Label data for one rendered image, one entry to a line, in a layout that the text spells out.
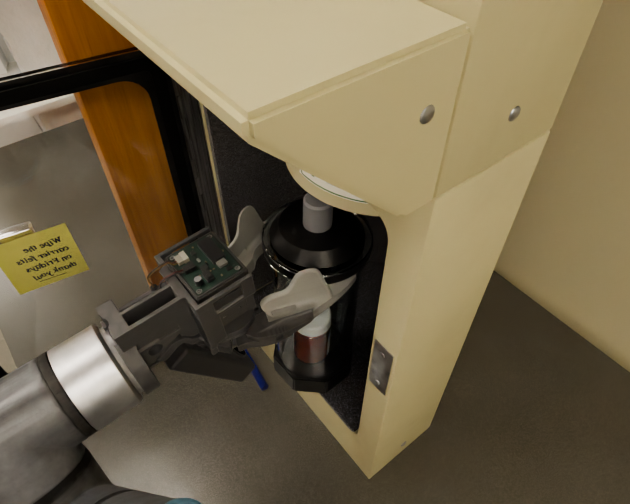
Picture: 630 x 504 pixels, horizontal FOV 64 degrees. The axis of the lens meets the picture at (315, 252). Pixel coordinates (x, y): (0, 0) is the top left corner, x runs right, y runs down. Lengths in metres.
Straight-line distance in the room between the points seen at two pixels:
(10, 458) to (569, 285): 0.75
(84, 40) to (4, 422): 0.34
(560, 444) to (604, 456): 0.05
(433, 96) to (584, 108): 0.52
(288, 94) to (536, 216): 0.70
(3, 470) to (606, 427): 0.70
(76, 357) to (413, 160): 0.29
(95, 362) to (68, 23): 0.30
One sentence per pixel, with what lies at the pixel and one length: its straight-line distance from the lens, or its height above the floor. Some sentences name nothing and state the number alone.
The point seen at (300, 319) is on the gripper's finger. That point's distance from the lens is 0.46.
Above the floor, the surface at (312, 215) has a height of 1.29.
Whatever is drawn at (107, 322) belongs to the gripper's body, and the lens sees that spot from 0.43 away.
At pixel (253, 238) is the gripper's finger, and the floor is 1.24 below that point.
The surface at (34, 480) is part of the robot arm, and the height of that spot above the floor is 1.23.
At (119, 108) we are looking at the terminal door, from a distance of 0.53.
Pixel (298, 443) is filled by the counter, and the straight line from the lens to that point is 0.71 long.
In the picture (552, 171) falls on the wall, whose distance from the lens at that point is 0.80.
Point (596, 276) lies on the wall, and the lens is 0.85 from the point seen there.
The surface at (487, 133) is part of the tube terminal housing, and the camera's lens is 0.30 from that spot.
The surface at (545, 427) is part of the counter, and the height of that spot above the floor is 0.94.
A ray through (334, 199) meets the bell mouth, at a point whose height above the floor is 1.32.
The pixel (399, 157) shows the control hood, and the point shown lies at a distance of 0.24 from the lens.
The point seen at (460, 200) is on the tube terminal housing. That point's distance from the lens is 0.32.
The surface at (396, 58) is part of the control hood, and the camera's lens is 0.21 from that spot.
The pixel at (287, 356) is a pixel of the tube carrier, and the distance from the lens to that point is 0.60.
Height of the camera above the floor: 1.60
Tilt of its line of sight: 48 degrees down
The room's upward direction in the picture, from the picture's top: straight up
